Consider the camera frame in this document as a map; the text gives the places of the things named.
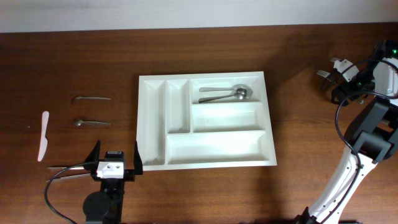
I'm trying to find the metal fork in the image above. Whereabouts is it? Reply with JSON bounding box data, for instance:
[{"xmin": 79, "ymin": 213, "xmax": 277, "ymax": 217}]
[
  {"xmin": 330, "ymin": 57, "xmax": 340, "ymax": 62},
  {"xmin": 317, "ymin": 70, "xmax": 330, "ymax": 78}
]

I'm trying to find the metal teaspoon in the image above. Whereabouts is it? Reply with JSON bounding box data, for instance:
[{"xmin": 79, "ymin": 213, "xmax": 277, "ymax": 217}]
[
  {"xmin": 73, "ymin": 119, "xmax": 111, "ymax": 126},
  {"xmin": 72, "ymin": 96, "xmax": 112, "ymax": 102}
]

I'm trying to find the metal table knife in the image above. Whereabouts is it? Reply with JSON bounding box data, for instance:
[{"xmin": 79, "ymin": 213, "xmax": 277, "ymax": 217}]
[
  {"xmin": 52, "ymin": 173, "xmax": 90, "ymax": 182},
  {"xmin": 47, "ymin": 166, "xmax": 84, "ymax": 170}
]

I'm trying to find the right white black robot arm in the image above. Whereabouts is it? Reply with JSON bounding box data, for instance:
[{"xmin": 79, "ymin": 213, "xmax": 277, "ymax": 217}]
[{"xmin": 294, "ymin": 40, "xmax": 397, "ymax": 224}]

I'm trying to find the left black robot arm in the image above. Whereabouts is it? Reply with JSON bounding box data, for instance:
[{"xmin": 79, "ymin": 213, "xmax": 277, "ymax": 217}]
[{"xmin": 83, "ymin": 141, "xmax": 143, "ymax": 223}]

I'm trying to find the white plastic knife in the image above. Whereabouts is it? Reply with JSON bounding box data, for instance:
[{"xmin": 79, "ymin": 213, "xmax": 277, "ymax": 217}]
[{"xmin": 37, "ymin": 111, "xmax": 50, "ymax": 162}]

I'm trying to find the upper left metal teaspoon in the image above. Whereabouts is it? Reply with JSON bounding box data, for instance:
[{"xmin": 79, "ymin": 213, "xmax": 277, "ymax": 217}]
[{"xmin": 72, "ymin": 96, "xmax": 112, "ymax": 102}]

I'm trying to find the lower metal table knife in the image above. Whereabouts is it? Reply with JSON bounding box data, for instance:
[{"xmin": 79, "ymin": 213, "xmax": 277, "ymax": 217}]
[{"xmin": 52, "ymin": 173, "xmax": 90, "ymax": 182}]

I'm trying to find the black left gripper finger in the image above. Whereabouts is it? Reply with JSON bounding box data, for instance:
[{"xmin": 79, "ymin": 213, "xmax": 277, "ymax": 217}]
[
  {"xmin": 83, "ymin": 140, "xmax": 101, "ymax": 170},
  {"xmin": 134, "ymin": 141, "xmax": 143, "ymax": 175}
]

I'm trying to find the large metal spoon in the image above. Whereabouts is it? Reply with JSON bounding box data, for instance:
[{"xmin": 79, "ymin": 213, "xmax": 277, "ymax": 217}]
[
  {"xmin": 199, "ymin": 84, "xmax": 253, "ymax": 99},
  {"xmin": 198, "ymin": 88, "xmax": 248, "ymax": 103}
]

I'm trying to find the upper metal table knife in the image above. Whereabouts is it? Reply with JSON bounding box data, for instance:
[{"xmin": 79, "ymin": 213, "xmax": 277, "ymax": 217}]
[{"xmin": 47, "ymin": 166, "xmax": 84, "ymax": 170}]

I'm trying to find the white cutlery organizer tray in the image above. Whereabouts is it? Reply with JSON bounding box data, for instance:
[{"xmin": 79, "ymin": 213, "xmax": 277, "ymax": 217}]
[{"xmin": 136, "ymin": 72, "xmax": 277, "ymax": 171}]

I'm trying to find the lower left metal teaspoon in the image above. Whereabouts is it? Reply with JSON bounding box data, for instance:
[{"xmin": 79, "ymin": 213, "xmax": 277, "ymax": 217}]
[{"xmin": 73, "ymin": 119, "xmax": 111, "ymax": 126}]

